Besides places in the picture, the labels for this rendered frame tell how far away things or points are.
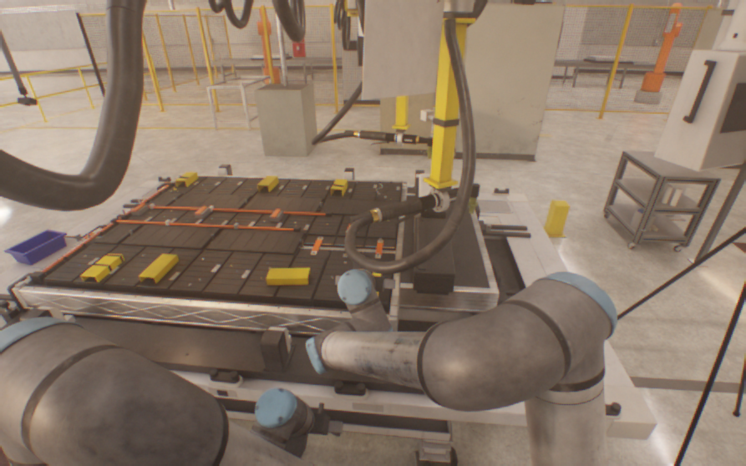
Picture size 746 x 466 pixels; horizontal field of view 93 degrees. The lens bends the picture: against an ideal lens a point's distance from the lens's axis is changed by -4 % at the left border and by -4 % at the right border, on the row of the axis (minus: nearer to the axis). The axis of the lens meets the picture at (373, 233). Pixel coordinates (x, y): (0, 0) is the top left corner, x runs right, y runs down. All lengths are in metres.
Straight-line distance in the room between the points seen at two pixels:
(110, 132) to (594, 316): 0.59
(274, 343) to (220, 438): 0.80
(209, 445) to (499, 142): 5.80
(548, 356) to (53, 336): 0.54
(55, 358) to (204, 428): 0.16
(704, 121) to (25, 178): 3.57
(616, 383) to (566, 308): 1.04
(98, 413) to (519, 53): 5.73
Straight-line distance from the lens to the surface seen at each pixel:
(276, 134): 6.11
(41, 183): 0.40
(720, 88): 3.54
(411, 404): 1.29
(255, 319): 1.45
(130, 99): 0.46
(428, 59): 1.04
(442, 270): 1.36
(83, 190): 0.42
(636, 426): 1.49
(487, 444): 2.25
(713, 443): 2.79
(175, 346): 1.56
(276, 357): 1.29
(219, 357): 1.45
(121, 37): 0.48
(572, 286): 0.55
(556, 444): 0.64
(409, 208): 1.18
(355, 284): 0.97
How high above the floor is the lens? 1.89
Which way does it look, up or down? 30 degrees down
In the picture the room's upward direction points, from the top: 1 degrees counter-clockwise
